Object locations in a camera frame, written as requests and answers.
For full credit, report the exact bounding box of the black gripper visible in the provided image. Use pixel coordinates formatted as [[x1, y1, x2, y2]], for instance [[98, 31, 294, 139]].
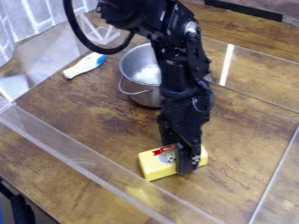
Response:
[[157, 80, 214, 175]]

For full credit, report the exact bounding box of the yellow butter block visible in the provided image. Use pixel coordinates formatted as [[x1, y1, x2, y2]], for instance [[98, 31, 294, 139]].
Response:
[[138, 143, 210, 182]]

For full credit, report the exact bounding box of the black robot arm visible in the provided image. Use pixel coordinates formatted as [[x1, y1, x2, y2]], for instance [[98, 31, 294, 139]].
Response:
[[98, 0, 215, 175]]

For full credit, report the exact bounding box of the stainless steel pot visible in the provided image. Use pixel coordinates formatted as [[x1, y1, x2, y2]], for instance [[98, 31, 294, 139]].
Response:
[[118, 43, 163, 109]]

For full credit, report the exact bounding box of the clear acrylic barrier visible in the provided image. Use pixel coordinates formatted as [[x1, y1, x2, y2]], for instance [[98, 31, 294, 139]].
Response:
[[0, 10, 299, 224]]

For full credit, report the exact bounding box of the black table leg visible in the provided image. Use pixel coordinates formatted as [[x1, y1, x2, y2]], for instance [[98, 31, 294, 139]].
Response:
[[0, 180, 36, 224]]

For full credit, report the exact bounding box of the black bar at table edge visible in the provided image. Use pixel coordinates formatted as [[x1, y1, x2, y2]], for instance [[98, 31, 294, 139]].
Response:
[[203, 0, 283, 22]]

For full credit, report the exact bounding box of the white curtain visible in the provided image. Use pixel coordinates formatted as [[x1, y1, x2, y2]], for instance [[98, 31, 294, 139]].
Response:
[[0, 0, 102, 68]]

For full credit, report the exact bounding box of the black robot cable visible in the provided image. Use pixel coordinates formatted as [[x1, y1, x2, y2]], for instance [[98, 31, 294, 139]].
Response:
[[62, 0, 137, 56]]

